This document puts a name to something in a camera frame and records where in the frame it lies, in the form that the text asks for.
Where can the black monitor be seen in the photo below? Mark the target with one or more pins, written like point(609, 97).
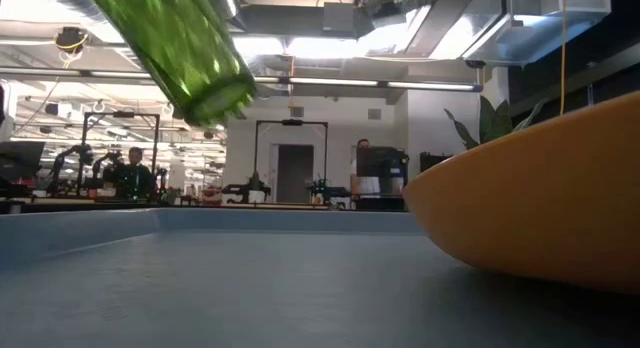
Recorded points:
point(20, 160)
point(380, 162)

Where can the dark door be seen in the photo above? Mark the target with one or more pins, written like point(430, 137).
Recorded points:
point(296, 173)

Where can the green leafy plant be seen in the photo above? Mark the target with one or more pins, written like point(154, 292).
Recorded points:
point(492, 123)

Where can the linear ceiling light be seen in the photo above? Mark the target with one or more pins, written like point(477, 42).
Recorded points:
point(380, 83)
point(60, 73)

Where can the black cabinet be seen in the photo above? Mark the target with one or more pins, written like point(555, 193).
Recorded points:
point(434, 160)

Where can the black rig frame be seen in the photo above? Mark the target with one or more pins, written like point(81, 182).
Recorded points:
point(120, 114)
point(292, 122)

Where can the grey ceiling box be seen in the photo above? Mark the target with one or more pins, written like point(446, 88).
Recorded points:
point(339, 18)

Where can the silver rectangular duct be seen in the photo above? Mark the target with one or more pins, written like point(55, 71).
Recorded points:
point(535, 33)

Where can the orange plate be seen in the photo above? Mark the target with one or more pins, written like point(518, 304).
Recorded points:
point(540, 213)

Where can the green faceted plastic cup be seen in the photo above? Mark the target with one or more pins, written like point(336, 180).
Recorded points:
point(185, 53)

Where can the person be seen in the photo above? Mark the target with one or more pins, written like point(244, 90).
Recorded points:
point(364, 143)
point(134, 175)

